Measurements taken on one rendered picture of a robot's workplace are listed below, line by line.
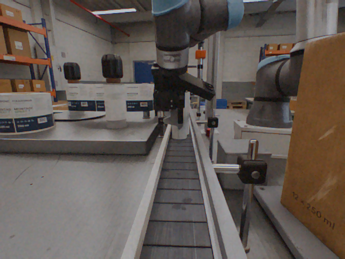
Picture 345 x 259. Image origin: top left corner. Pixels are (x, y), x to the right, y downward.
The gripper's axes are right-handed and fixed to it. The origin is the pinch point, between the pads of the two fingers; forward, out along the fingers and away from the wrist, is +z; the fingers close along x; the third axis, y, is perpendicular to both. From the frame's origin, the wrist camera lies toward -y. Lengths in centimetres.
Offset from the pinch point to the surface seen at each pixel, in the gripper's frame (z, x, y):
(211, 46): -9.8, -41.2, -12.7
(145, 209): -16.8, 33.0, 4.0
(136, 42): 240, -817, 209
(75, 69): 4, -48, 57
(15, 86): 143, -268, 334
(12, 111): 1, -7, 61
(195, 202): -10.6, 29.2, -2.4
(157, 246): -14.4, 36.2, 2.6
